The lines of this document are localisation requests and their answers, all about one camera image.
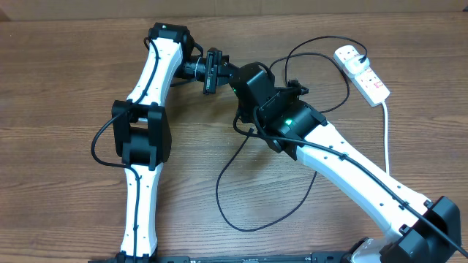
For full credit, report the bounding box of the black USB charging cable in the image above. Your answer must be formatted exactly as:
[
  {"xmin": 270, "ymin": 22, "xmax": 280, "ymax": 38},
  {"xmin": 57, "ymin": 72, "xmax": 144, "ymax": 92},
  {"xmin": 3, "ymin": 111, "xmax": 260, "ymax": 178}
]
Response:
[{"xmin": 215, "ymin": 35, "xmax": 369, "ymax": 233}]

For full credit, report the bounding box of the white charger plug adapter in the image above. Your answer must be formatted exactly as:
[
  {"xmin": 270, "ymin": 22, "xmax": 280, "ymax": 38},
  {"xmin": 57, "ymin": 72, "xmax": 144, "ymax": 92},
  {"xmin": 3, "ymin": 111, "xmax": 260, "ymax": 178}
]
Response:
[{"xmin": 344, "ymin": 55, "xmax": 370, "ymax": 76}]

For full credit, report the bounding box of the white power strip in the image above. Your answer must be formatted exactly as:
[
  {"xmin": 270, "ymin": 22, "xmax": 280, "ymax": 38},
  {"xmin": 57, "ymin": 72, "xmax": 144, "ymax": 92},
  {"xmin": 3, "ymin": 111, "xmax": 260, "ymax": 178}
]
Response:
[{"xmin": 333, "ymin": 45, "xmax": 390, "ymax": 107}]

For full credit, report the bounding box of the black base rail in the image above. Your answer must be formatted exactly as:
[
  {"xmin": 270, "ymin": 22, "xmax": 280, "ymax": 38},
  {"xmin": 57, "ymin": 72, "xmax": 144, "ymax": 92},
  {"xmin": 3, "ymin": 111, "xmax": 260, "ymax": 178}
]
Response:
[{"xmin": 87, "ymin": 237, "xmax": 381, "ymax": 263}]

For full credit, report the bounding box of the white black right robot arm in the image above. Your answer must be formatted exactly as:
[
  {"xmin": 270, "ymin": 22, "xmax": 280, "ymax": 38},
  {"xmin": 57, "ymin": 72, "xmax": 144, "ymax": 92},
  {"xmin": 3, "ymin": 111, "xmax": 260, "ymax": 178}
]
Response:
[{"xmin": 229, "ymin": 62, "xmax": 467, "ymax": 262}]

